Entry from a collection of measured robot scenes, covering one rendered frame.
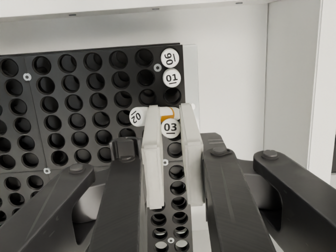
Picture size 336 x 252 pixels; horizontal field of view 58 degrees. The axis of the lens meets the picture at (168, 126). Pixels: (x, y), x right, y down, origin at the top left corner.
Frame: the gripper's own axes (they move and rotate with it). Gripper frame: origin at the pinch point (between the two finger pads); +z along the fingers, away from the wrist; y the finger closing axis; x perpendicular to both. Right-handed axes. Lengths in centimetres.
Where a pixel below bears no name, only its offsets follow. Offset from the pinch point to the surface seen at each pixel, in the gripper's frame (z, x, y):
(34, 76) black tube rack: 6.7, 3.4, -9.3
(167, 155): 6.8, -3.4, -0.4
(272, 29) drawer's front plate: 12.0, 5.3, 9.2
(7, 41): 13.1, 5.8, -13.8
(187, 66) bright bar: 12.0, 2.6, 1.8
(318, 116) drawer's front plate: 4.1, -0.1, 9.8
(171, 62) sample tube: 5.6, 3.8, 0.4
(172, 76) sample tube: 5.6, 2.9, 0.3
